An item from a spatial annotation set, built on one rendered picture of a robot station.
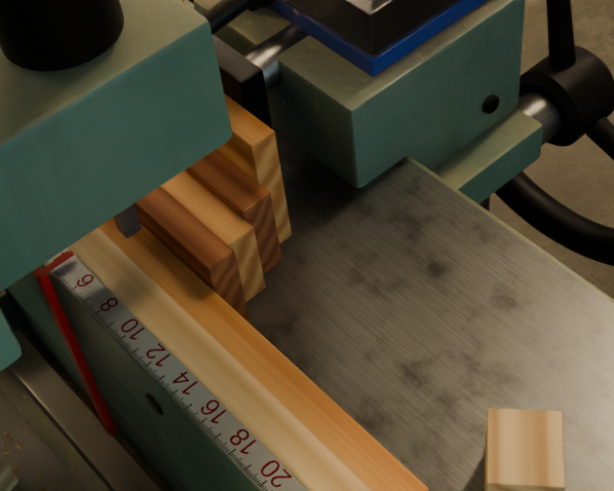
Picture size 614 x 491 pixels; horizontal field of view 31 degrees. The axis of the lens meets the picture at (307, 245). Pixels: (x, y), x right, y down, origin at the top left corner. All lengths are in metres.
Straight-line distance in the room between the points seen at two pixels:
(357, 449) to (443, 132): 0.24
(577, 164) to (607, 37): 0.33
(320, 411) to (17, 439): 0.25
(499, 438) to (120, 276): 0.19
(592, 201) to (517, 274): 1.26
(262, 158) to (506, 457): 0.19
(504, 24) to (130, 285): 0.26
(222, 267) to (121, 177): 0.08
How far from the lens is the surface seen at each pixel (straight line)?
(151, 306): 0.52
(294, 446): 0.46
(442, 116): 0.64
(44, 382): 0.68
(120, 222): 0.54
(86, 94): 0.44
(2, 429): 0.69
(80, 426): 0.65
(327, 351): 0.55
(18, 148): 0.44
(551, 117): 0.77
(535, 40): 2.11
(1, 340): 0.44
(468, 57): 0.63
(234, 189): 0.55
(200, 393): 0.48
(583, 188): 1.85
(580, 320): 0.56
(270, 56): 0.61
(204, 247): 0.53
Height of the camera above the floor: 1.35
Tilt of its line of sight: 50 degrees down
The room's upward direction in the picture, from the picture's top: 9 degrees counter-clockwise
